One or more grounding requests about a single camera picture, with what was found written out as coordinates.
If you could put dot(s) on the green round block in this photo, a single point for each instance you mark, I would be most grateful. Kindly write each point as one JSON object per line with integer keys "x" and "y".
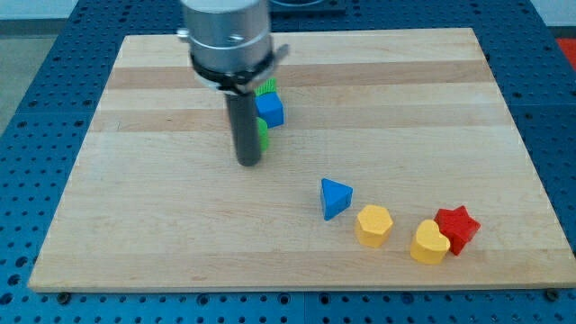
{"x": 262, "y": 128}

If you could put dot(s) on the blue triangle block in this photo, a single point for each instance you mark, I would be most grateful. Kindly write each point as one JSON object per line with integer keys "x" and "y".
{"x": 334, "y": 197}

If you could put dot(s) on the yellow heart block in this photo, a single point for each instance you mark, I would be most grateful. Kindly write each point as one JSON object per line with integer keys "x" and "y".
{"x": 429, "y": 246}

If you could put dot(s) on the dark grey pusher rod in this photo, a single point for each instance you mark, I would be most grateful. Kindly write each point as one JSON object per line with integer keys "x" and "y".
{"x": 242, "y": 113}

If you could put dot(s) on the blue cube block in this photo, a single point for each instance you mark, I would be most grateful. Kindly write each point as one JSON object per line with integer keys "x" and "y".
{"x": 271, "y": 109}

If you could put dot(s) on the yellow hexagon block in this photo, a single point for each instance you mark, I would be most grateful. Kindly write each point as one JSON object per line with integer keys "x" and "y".
{"x": 373, "y": 226}

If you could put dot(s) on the red star block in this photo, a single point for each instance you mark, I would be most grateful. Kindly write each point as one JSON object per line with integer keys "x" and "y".
{"x": 458, "y": 226}

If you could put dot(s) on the green star block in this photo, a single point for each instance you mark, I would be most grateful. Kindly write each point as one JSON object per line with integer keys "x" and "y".
{"x": 269, "y": 86}

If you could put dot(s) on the wooden board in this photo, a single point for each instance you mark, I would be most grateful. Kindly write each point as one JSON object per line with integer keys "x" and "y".
{"x": 412, "y": 120}

